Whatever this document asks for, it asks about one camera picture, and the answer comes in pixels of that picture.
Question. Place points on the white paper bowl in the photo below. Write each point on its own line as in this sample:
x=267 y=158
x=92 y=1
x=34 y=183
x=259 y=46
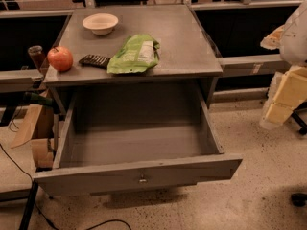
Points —
x=100 y=23

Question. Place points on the open grey top drawer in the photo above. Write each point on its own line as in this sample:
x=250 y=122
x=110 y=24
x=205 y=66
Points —
x=112 y=134

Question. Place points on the green glass bottle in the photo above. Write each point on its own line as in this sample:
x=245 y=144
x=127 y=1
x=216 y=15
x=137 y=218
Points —
x=34 y=98

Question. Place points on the dark striped snack bar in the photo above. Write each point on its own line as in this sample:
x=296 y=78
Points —
x=95 y=61

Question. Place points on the grey cabinet with top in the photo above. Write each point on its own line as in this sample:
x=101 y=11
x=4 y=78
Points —
x=185 y=54

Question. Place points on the green rice chip bag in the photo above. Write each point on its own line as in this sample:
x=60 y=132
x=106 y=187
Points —
x=137 y=55

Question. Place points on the black stand leg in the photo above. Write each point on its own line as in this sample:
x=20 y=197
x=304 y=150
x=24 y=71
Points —
x=24 y=224

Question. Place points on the red apple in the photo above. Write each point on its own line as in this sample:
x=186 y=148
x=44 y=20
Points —
x=60 y=58

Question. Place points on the small metal drawer knob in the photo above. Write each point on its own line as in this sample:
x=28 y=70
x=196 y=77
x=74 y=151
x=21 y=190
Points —
x=142 y=179

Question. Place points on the brown cardboard box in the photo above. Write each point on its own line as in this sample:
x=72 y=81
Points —
x=40 y=128

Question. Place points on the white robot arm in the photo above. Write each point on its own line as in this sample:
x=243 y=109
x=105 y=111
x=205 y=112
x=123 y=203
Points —
x=293 y=44

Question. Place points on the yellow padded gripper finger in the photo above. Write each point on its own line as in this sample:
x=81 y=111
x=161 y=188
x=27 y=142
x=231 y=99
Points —
x=286 y=93
x=272 y=40

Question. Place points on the brown glass jar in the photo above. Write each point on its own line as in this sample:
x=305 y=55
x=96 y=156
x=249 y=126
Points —
x=37 y=56

